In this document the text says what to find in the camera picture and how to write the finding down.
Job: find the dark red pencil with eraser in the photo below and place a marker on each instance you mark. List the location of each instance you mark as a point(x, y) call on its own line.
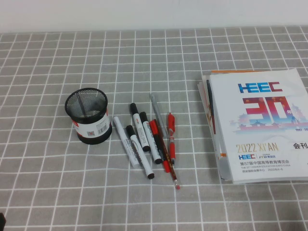
point(174, 175)

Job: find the booklet with colourful cover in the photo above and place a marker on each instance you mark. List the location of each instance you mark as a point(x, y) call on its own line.
point(209, 93)

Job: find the red and black fineliner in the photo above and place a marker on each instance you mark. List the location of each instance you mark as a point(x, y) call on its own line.
point(153, 126)

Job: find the silver white marker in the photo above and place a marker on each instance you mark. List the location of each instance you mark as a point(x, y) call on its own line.
point(125, 142)

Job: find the grey checked tablecloth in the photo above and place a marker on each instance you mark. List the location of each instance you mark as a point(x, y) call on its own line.
point(48, 192)

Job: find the thin white brochure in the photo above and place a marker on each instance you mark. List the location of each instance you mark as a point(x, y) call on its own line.
point(204, 92)

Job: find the orange edged booklet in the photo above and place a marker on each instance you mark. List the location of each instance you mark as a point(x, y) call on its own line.
point(222, 168)

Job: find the black mesh pen holder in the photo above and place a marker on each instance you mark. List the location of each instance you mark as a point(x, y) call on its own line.
point(93, 130)

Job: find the red gel pen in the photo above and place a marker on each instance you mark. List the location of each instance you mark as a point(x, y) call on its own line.
point(171, 125)

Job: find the grey gel pen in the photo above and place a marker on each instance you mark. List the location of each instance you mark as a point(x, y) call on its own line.
point(157, 113)

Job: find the long black-capped whiteboard marker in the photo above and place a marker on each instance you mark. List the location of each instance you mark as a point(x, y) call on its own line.
point(144, 163)

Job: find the white HEEC booklet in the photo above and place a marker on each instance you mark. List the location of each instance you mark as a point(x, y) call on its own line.
point(260, 125)

